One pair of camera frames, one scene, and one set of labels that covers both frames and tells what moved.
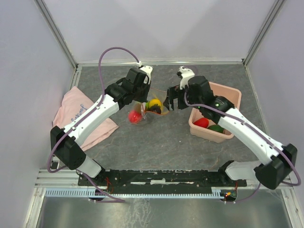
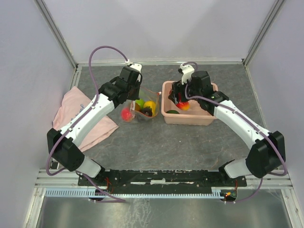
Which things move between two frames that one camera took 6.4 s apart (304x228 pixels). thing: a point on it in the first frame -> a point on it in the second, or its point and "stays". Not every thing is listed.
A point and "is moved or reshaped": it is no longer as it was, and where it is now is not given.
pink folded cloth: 71,104 stays
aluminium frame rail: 164,63 stays
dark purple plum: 156,108 -> 147,110
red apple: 134,117 -> 126,114
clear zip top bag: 154,104 is moved or reshaped
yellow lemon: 153,101 -> 152,105
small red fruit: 202,122 is moved or reshaped
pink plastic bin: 233,94 -> 196,115
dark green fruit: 216,128 -> 172,111
